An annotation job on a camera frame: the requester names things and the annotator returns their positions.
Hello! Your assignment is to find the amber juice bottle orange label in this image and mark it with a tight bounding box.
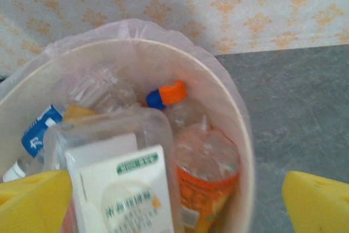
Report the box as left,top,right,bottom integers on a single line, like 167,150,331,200
173,122,242,232

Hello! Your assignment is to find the orange cap bottle red label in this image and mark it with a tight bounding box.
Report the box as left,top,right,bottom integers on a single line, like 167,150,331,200
159,79,212,135

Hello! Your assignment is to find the square bottle white-green label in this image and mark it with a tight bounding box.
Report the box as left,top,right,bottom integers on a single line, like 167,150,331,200
43,109,182,233

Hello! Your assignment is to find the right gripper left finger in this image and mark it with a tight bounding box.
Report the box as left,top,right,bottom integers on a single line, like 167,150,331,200
0,169,74,233

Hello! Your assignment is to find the clear bottle blue label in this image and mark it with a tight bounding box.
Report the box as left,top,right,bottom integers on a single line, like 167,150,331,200
2,104,69,183

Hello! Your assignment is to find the cream plastic bin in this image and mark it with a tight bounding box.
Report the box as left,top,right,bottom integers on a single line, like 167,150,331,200
0,38,256,233

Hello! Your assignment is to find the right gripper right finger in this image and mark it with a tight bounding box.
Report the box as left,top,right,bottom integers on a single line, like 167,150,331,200
281,170,349,233

